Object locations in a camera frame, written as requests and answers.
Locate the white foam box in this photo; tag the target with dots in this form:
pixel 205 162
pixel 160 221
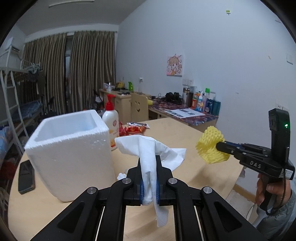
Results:
pixel 69 162

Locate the white bunk bed ladder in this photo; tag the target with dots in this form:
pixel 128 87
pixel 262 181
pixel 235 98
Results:
pixel 14 107

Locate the white air conditioner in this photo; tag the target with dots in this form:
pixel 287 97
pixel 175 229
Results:
pixel 11 44

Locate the red orange snack packet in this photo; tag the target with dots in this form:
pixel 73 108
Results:
pixel 135 131

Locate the cartoon wall poster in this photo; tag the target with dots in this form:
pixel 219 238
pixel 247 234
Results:
pixel 174 65

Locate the desk with patterned cover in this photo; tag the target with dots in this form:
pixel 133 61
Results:
pixel 203 121

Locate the ceiling tube light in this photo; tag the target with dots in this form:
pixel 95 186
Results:
pixel 69 2

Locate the light wooden desk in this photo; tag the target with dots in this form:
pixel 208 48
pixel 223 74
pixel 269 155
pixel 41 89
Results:
pixel 121 106

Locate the black tripod stand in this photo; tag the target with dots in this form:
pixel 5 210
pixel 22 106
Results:
pixel 98 99

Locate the white paper tissue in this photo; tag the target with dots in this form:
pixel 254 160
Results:
pixel 148 150

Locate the blue plaid mattress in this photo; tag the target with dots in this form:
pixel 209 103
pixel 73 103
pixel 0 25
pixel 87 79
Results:
pixel 27 110

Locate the brown curtain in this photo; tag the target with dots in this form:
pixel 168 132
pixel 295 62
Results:
pixel 92 69
pixel 44 74

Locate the black smartphone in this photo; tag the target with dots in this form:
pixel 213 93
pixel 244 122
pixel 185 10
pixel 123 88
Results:
pixel 26 177

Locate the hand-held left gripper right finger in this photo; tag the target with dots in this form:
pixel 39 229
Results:
pixel 158 193

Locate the person's right hand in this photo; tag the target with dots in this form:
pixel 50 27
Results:
pixel 277 189

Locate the white black snack wrapper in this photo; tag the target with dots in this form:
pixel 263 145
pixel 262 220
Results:
pixel 138 125

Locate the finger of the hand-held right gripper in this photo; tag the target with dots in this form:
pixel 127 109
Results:
pixel 254 148
pixel 227 150

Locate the white metal bunk bed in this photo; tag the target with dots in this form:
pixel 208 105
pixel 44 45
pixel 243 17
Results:
pixel 23 69

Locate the black headphones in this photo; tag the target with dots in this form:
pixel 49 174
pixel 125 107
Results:
pixel 173 97

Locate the person's right forearm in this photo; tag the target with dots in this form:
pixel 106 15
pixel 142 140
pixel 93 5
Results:
pixel 282 222

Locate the green plastic bottle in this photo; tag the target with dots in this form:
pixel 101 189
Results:
pixel 130 87

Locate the hanging dark clothes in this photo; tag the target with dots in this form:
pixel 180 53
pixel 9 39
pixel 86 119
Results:
pixel 38 78

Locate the white clothes hanger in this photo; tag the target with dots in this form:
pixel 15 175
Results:
pixel 32 67

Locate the row of toiletry bottles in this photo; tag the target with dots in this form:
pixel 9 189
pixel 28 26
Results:
pixel 203 102

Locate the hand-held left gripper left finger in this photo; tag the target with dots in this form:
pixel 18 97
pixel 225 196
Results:
pixel 141 193

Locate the printed paper sheets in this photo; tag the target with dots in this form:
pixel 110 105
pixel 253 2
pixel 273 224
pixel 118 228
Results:
pixel 185 113

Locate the yellow cloth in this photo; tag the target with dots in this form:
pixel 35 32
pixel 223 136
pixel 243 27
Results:
pixel 149 102

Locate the wide white wall socket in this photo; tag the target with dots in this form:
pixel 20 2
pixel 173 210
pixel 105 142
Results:
pixel 188 81

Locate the dark red snack packet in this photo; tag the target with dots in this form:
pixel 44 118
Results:
pixel 122 129

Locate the white lotion pump bottle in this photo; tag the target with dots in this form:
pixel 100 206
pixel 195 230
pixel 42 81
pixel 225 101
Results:
pixel 111 125

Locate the yellow foam fruit net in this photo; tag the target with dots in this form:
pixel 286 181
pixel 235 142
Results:
pixel 208 143

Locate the red bag under bed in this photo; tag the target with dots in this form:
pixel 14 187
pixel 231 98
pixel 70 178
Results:
pixel 5 168

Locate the wooden chair with smiley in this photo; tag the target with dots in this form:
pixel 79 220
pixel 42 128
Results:
pixel 138 106

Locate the blue orange plaid quilt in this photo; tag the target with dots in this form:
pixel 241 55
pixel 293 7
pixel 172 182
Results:
pixel 3 139

